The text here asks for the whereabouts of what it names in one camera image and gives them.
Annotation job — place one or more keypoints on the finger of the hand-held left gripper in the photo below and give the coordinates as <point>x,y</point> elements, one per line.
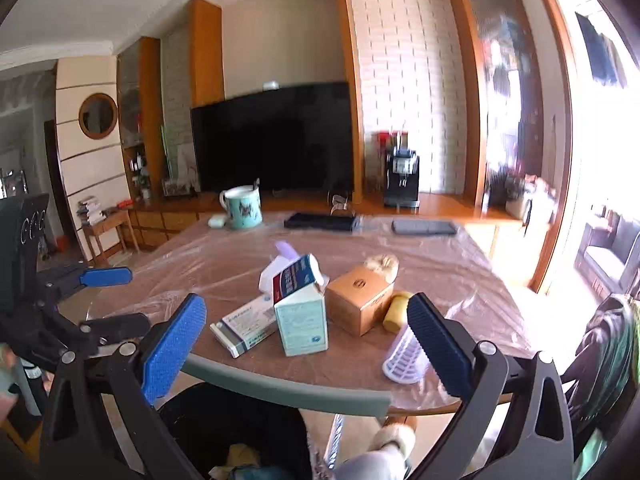
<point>117,324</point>
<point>106,276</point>

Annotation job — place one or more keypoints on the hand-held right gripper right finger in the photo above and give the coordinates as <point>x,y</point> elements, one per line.
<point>440,347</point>

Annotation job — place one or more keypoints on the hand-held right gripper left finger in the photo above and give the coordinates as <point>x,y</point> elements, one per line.
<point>172,347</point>

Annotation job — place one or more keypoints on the lavender hair roller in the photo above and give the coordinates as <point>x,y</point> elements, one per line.
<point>402,360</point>

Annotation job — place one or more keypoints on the yellow plastic cup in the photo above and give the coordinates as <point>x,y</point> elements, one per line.
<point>397,312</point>

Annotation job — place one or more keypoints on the white medicine box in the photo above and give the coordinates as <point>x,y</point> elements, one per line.
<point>245,327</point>

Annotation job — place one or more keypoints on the black trash bin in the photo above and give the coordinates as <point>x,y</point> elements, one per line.
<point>225,425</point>

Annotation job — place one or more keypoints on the beige tissue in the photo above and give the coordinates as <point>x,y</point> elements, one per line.
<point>382,266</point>

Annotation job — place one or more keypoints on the white paper box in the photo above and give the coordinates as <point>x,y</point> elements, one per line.
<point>270,275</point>

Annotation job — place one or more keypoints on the tall teal white carton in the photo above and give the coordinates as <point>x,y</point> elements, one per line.
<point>300,320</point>

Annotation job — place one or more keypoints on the small wooden side table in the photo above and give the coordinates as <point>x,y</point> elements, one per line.
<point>102,232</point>

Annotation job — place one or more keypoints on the stack of books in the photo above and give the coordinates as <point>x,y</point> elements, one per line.
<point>90,210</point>

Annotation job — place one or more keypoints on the wooden low cabinet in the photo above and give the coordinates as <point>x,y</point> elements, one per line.
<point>165,220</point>

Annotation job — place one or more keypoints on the golden cardboard box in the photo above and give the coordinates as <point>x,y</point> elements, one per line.
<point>357,302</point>

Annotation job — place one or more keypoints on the brown fleece slipper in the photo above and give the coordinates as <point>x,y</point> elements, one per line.
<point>395,437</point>

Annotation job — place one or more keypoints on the white earbuds case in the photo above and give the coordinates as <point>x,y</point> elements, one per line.
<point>217,221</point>

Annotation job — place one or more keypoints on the grey green chair backrest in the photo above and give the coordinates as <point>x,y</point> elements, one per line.
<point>300,392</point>

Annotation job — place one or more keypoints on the framed drawing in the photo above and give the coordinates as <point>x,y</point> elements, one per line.
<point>186,167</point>

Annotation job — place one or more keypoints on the person's grey trouser leg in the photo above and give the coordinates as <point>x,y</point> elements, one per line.
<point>370,466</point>

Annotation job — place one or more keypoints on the round wooden mirror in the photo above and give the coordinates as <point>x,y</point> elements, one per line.
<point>98,115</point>

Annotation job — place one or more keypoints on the teal printed mug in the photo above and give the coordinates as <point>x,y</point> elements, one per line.
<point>242,207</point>

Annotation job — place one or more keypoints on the glass display cabinet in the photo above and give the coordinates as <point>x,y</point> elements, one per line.
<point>137,120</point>

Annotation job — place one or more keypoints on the black coffee machine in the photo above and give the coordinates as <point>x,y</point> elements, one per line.
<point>401,180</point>

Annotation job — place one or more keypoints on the clear eyeglasses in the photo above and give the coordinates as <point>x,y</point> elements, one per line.
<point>342,205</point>

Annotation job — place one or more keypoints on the grey outdoor sofa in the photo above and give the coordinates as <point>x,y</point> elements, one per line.
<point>607,252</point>

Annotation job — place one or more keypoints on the black television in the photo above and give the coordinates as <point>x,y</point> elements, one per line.
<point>272,140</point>

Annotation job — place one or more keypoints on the hanging dark clothes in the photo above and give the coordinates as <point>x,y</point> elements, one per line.
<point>597,52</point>

